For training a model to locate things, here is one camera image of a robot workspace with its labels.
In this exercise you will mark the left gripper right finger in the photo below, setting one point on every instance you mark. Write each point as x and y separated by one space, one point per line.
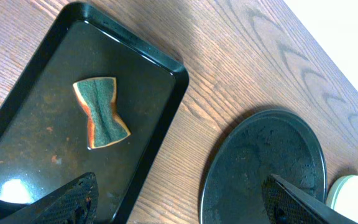
285 203

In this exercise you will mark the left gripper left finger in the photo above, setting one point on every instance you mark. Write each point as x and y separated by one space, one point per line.
74 203

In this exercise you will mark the yellow plate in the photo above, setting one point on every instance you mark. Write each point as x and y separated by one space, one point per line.
350 208

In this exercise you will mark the orange green sponge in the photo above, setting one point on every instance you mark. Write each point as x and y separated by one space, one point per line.
97 98

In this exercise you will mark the light blue plate back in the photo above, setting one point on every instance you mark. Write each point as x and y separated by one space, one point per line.
332 194

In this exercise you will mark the black round tray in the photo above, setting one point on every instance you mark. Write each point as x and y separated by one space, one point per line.
269 142

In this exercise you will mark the black rectangular tray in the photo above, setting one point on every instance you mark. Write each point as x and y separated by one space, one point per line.
43 130

